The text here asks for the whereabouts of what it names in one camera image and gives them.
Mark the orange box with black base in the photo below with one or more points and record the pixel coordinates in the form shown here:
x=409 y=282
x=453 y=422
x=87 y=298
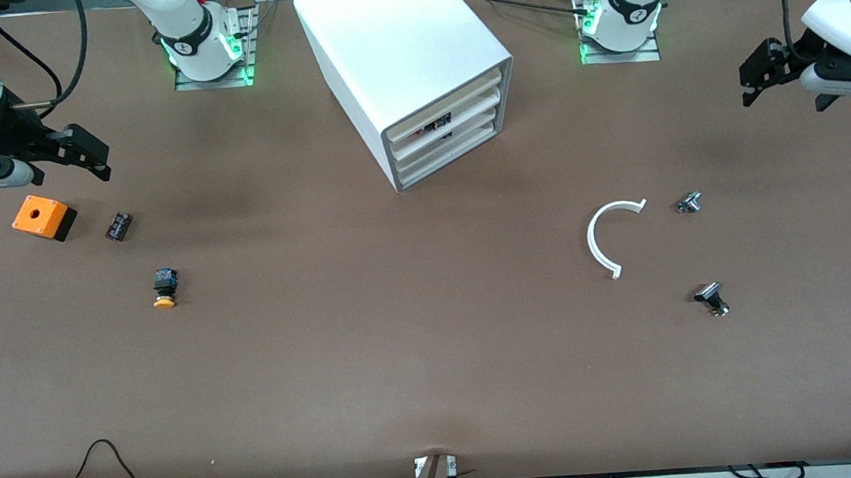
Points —
x=38 y=215

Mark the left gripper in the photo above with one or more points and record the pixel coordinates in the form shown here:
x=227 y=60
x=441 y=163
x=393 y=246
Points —
x=799 y=54

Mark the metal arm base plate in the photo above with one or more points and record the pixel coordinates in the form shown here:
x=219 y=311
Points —
x=215 y=82
x=621 y=57

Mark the small silver bracket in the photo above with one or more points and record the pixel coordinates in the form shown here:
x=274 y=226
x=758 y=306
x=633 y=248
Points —
x=419 y=467

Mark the white curved plastic clip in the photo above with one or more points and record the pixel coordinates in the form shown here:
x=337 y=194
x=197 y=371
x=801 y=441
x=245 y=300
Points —
x=592 y=240

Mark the black headed metal bolt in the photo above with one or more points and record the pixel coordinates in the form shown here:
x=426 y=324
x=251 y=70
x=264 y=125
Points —
x=711 y=297

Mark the small black electronic component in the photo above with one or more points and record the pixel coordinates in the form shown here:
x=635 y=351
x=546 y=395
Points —
x=118 y=226

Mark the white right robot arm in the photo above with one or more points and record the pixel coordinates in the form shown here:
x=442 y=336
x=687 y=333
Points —
x=196 y=36

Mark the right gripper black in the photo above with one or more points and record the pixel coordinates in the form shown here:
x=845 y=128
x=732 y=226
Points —
x=6 y=129

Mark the black blue electronic module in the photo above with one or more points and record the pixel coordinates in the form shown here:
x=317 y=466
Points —
x=438 y=122

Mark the orange capped push button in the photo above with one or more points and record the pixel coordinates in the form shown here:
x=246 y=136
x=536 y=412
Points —
x=164 y=285

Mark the small silver knob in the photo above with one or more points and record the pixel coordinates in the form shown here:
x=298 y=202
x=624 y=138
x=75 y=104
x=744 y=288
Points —
x=689 y=203

